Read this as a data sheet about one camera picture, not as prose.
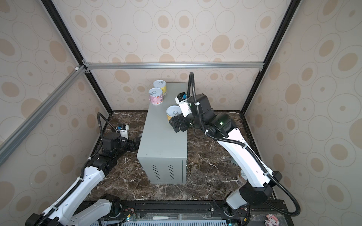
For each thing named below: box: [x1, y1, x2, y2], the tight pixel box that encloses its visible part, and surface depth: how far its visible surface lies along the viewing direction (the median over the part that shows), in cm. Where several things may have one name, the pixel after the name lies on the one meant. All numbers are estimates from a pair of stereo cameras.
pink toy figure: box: [264, 213, 280, 226], surface depth 70 cm
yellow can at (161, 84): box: [152, 79, 168, 97], surface depth 81 cm
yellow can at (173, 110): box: [165, 104, 183, 122], surface depth 66 cm
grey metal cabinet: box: [136, 82, 188, 185], surface depth 63 cm
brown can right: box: [239, 169, 248, 181], surface depth 83 cm
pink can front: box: [148, 87, 164, 105], surface depth 76 cm
